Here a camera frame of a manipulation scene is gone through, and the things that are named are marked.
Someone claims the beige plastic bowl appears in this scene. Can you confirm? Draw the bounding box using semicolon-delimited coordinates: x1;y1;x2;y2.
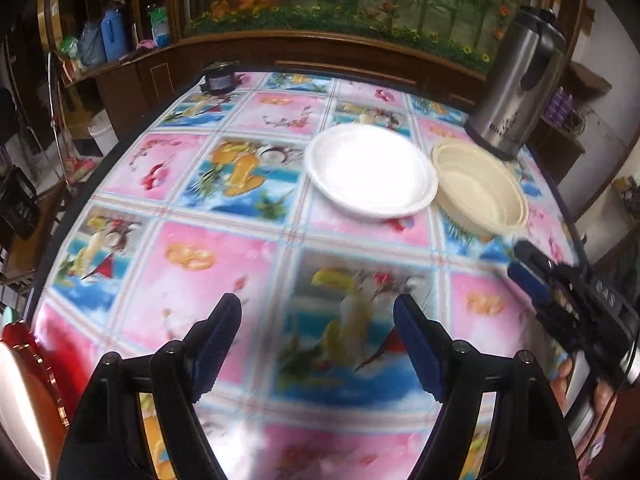
432;139;528;237

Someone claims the white foam bowl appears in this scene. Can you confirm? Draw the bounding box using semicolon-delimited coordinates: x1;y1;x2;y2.
304;124;438;220

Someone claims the person's right hand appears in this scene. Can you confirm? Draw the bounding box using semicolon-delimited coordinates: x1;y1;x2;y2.
551;358;617;454

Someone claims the red wedding tray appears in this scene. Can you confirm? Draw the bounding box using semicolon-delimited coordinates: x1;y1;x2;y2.
1;321;70;479

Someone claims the stainless steel thermos jug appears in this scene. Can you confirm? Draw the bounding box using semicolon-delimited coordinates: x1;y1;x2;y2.
464;6;566;160

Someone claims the colourful fruit-print tablecloth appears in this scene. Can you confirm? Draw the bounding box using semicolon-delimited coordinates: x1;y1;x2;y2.
32;72;564;479

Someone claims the white plastic bucket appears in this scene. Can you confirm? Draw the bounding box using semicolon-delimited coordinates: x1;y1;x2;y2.
88;110;118;156

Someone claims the small black box device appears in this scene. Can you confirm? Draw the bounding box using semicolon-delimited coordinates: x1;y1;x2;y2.
201;61;238;96

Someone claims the wooden shelf unit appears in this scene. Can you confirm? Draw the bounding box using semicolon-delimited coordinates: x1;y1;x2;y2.
37;0;180;114

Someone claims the blue plastic jug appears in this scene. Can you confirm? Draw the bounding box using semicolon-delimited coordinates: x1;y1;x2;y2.
101;9;129;62

